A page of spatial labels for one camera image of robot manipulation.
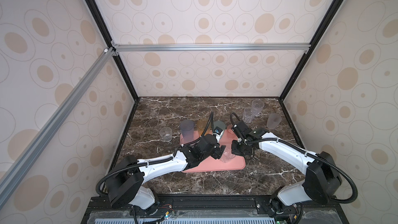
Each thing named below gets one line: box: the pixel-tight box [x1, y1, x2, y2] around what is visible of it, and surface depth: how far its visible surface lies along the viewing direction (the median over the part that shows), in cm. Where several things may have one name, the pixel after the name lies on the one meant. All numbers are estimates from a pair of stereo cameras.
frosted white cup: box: [266, 113, 282, 130], surface depth 102 cm
